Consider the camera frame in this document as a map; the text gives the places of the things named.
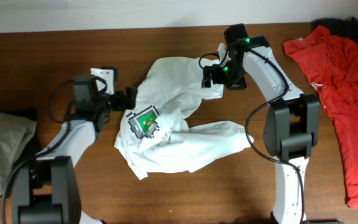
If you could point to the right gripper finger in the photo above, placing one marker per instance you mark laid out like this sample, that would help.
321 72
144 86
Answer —
206 83
207 72

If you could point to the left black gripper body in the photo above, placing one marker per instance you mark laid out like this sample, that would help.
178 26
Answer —
129 98

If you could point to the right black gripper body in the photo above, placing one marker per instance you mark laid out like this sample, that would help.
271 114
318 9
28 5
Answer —
207 76

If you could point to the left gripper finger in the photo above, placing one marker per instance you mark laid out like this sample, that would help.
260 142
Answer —
131 93
129 104

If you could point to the white printed t-shirt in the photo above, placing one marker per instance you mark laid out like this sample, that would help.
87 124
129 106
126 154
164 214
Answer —
155 137

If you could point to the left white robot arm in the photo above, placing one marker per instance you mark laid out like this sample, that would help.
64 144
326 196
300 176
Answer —
44 187

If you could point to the folded black garment left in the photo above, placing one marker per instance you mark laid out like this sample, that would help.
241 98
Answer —
33 146

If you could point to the red t-shirt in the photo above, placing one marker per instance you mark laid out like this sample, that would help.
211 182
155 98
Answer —
330 65

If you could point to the black garment top right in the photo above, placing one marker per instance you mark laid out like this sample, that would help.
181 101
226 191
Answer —
343 28

